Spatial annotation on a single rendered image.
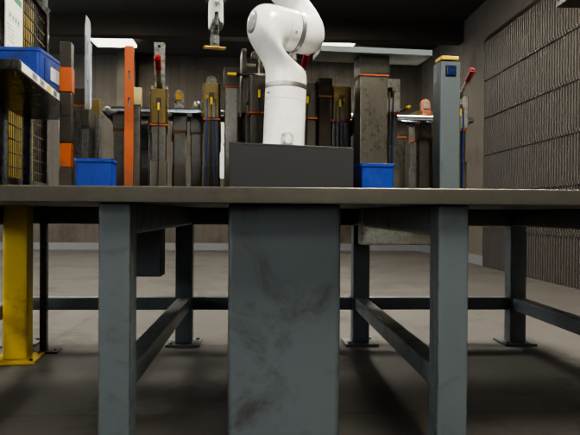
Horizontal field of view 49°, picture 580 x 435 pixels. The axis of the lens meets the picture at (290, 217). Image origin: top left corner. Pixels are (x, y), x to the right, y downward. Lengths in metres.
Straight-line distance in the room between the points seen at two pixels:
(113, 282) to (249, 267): 0.35
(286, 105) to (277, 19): 0.24
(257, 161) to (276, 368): 0.55
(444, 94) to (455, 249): 0.68
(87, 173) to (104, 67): 9.53
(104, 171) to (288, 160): 0.55
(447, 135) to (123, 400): 1.29
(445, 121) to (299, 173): 0.67
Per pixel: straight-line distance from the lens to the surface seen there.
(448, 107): 2.19
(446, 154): 2.17
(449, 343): 1.70
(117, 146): 2.35
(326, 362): 1.75
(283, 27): 1.86
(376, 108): 2.11
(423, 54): 2.15
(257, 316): 1.72
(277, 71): 1.85
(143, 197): 1.58
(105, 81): 11.36
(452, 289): 1.68
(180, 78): 11.16
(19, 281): 2.92
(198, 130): 2.37
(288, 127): 1.81
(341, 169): 1.70
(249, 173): 1.68
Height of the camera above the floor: 0.64
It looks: level
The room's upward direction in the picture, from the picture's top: straight up
